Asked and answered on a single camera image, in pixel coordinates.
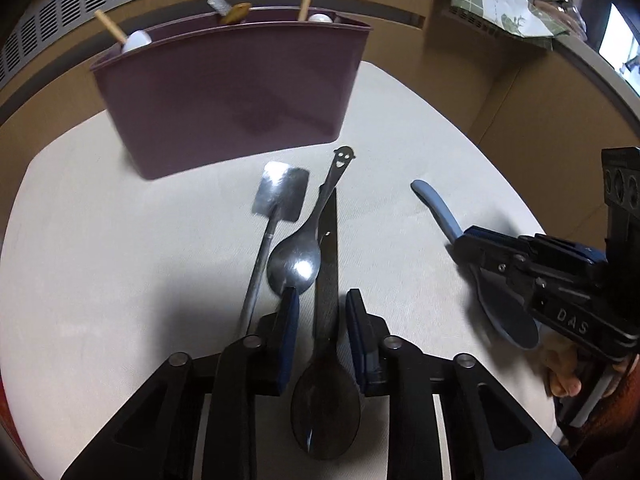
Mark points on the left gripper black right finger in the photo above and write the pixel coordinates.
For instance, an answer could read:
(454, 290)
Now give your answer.
(366, 333)

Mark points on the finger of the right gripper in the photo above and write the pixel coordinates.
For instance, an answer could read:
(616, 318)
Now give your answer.
(497, 253)

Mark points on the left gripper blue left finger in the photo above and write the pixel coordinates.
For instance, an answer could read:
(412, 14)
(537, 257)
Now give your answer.
(278, 331)

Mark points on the blue plastic ladle spoon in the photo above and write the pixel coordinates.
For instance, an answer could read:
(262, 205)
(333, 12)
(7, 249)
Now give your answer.
(505, 312)

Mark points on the black smiley handle spoon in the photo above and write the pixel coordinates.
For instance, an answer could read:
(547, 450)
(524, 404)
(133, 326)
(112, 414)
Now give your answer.
(296, 260)

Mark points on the small steel shovel spoon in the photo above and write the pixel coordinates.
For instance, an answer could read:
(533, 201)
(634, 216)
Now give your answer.
(280, 197)

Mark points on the white ceramic spoon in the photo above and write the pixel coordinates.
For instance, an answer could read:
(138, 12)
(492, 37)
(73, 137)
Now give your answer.
(136, 40)
(320, 18)

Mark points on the small wooden spoon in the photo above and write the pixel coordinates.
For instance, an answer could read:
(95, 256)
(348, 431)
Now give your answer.
(236, 14)

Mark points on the gloved right hand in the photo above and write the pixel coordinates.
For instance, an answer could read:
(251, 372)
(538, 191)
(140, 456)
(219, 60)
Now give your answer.
(559, 356)

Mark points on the white tablecloth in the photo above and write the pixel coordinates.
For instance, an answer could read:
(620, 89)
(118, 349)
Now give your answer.
(105, 274)

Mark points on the purple plastic utensil holder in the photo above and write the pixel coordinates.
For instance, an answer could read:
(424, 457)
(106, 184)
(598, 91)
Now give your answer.
(202, 92)

